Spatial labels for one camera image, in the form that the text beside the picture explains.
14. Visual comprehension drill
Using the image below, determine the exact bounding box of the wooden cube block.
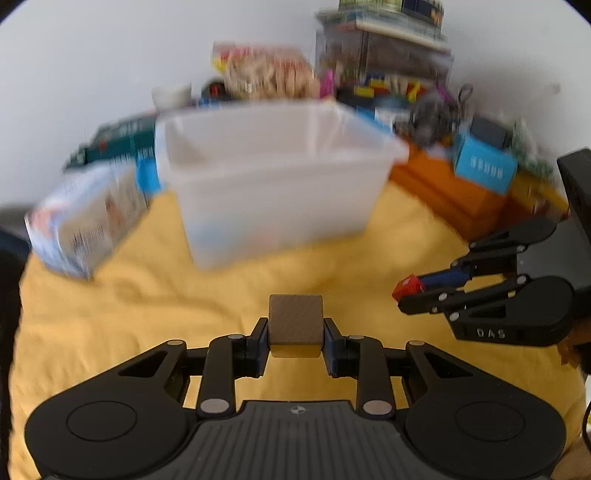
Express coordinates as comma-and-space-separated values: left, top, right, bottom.
269, 294, 324, 358

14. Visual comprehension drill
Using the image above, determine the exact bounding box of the red cube block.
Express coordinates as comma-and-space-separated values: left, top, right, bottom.
392, 275, 425, 302

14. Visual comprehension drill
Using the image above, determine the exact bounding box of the person hand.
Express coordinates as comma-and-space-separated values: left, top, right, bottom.
557, 328, 590, 367

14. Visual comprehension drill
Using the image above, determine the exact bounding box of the yellow cloth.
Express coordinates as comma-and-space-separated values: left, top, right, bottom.
9, 185, 586, 479

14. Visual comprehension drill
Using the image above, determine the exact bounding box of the light blue box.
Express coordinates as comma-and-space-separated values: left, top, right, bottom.
452, 131, 518, 195

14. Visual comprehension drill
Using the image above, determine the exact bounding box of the black power bank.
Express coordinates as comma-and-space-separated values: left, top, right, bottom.
469, 115, 513, 150

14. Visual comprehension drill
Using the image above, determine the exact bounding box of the orange box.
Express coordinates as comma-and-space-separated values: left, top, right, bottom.
390, 146, 533, 241

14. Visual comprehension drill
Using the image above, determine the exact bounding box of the translucent white plastic bin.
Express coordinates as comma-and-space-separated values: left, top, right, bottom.
154, 101, 409, 269

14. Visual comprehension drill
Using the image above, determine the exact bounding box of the baby wipes pack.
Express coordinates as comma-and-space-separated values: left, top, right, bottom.
25, 162, 147, 279

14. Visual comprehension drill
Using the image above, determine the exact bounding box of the clear box of toy blocks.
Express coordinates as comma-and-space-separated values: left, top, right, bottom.
315, 29, 453, 103

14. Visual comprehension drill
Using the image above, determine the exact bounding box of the dark blue bag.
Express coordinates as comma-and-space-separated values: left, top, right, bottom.
0, 230, 30, 479

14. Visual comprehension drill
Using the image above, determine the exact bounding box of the dark green box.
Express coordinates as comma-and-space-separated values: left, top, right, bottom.
63, 113, 156, 170

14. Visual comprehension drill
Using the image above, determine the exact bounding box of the white bowl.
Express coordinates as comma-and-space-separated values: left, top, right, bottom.
151, 83, 192, 111

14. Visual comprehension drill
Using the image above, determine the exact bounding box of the snack bag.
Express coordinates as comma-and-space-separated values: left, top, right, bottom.
211, 42, 321, 101

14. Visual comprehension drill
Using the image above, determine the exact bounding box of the grey cable bundle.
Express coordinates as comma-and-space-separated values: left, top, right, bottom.
407, 83, 475, 145

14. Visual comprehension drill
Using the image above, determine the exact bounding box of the blue bin handle clip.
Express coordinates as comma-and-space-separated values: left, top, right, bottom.
136, 157, 161, 199

